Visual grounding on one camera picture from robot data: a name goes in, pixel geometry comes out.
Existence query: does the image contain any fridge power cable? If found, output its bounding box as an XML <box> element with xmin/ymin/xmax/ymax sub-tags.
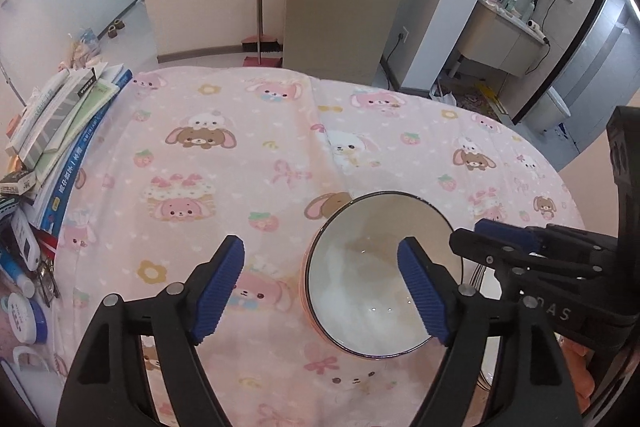
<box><xmin>382</xmin><ymin>38</ymin><xmax>402</xmax><ymax>90</ymax></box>

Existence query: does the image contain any small black white box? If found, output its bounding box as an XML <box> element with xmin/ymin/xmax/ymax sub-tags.
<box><xmin>0</xmin><ymin>169</ymin><xmax>38</xmax><ymax>198</ymax></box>

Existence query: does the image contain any orange stool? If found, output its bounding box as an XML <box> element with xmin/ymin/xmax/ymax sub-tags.
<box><xmin>562</xmin><ymin>339</ymin><xmax>597</xmax><ymax>410</ymax></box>

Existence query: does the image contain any black door frame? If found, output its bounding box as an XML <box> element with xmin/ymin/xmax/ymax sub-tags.
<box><xmin>510</xmin><ymin>0</ymin><xmax>626</xmax><ymax>125</ymax></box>

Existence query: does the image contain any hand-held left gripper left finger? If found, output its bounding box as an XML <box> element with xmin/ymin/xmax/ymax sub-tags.
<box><xmin>56</xmin><ymin>234</ymin><xmax>246</xmax><ymax>427</ymax></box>

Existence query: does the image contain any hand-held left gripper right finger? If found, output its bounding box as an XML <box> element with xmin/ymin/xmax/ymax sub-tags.
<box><xmin>397</xmin><ymin>236</ymin><xmax>585</xmax><ymax>427</ymax></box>

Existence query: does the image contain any white hair dryer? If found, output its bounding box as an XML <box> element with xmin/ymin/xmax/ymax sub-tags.
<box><xmin>525</xmin><ymin>19</ymin><xmax>551</xmax><ymax>45</ymax></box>

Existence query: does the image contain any blue book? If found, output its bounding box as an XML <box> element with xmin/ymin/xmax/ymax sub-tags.
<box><xmin>37</xmin><ymin>72</ymin><xmax>133</xmax><ymax>233</ymax></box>

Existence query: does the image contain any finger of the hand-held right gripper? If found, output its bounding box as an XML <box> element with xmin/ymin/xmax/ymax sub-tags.
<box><xmin>449</xmin><ymin>228</ymin><xmax>622</xmax><ymax>282</ymax></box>
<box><xmin>474</xmin><ymin>218</ymin><xmax>621</xmax><ymax>254</ymax></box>

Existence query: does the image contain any stack of green papers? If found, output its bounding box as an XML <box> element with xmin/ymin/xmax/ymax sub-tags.
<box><xmin>35</xmin><ymin>64</ymin><xmax>126</xmax><ymax>208</ymax></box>

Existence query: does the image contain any beige vanity cabinet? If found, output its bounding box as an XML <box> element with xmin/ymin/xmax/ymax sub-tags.
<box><xmin>457</xmin><ymin>0</ymin><xmax>551</xmax><ymax>75</ymax></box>

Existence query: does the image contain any pink cartoon printed tablecloth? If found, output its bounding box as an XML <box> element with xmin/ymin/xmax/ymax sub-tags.
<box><xmin>35</xmin><ymin>66</ymin><xmax>586</xmax><ymax>427</ymax></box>

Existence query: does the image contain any grey striped tissue box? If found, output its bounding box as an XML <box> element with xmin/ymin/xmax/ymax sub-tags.
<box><xmin>5</xmin><ymin>69</ymin><xmax>96</xmax><ymax>168</ymax></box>

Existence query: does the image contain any blue and white jar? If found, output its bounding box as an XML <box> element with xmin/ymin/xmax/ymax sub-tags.
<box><xmin>5</xmin><ymin>294</ymin><xmax>48</xmax><ymax>344</ymax></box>

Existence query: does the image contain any white blue tube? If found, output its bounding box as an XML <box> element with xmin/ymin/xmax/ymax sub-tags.
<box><xmin>0</xmin><ymin>252</ymin><xmax>36</xmax><ymax>298</ymax></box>

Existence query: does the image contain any colourful plastic bag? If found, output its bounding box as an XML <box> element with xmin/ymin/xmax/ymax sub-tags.
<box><xmin>65</xmin><ymin>29</ymin><xmax>103</xmax><ymax>70</ymax></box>

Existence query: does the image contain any small white device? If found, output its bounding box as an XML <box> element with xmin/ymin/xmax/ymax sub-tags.
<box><xmin>10</xmin><ymin>209</ymin><xmax>41</xmax><ymax>270</ymax></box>

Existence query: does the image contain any bunch of keys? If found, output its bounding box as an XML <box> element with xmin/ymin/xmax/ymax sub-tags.
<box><xmin>35</xmin><ymin>257</ymin><xmax>61</xmax><ymax>308</ymax></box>

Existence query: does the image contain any white enamel mug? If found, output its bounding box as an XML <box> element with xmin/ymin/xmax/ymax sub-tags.
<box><xmin>0</xmin><ymin>346</ymin><xmax>51</xmax><ymax>413</ymax></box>

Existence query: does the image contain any white bowl dark rim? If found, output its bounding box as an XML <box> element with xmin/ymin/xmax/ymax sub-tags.
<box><xmin>304</xmin><ymin>192</ymin><xmax>466</xmax><ymax>360</ymax></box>

